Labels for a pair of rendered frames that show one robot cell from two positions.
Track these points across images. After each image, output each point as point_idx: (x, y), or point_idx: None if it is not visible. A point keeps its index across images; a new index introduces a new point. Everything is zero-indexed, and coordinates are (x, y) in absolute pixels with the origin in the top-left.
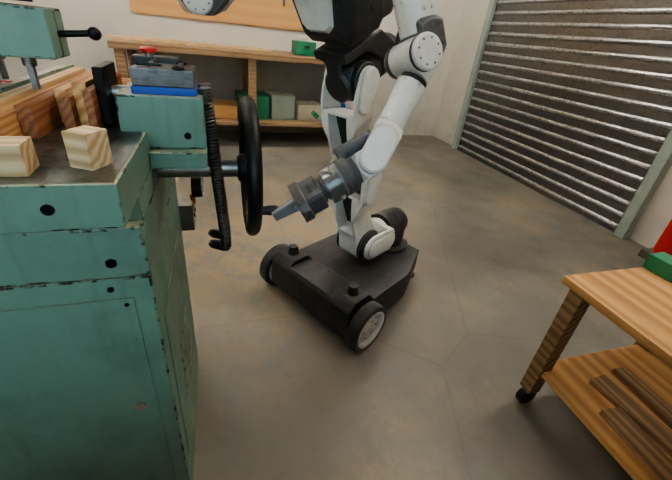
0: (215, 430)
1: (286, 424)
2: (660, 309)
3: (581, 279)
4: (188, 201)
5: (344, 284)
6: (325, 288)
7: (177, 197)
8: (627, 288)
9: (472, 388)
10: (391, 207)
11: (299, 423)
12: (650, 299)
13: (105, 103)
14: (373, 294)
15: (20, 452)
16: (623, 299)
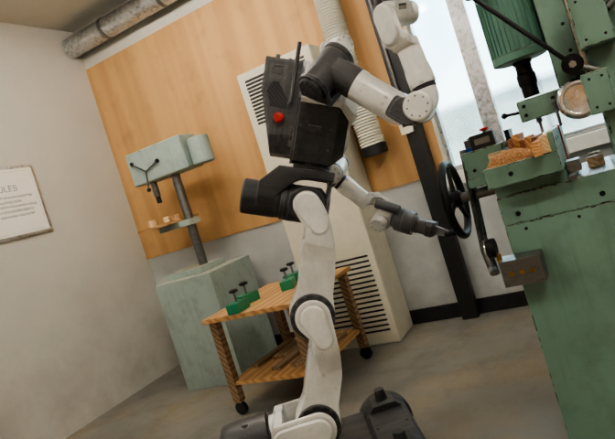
0: (555, 401)
1: (498, 402)
2: (285, 296)
3: (289, 302)
4: (503, 258)
5: (380, 405)
6: (400, 411)
7: (512, 258)
8: (276, 302)
9: (345, 413)
10: (228, 429)
11: (488, 402)
12: (278, 299)
13: None
14: (357, 414)
15: None
16: (291, 297)
